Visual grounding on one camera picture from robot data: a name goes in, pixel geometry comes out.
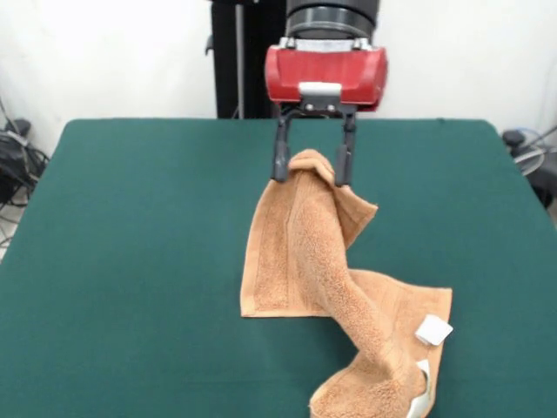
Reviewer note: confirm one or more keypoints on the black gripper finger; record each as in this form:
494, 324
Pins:
346, 152
282, 148

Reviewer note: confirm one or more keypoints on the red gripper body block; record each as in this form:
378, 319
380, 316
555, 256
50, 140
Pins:
326, 74

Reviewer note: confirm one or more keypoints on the tan terry towel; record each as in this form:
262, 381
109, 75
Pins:
326, 283

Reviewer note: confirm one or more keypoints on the black equipment stand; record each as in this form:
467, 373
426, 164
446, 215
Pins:
547, 183

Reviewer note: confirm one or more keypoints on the dark green table cloth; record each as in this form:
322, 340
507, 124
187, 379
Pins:
130, 305

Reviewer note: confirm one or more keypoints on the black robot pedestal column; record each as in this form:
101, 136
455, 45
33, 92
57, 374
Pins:
243, 65

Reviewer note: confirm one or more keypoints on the grey pedestal leg foot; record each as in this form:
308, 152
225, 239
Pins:
514, 138
18, 127

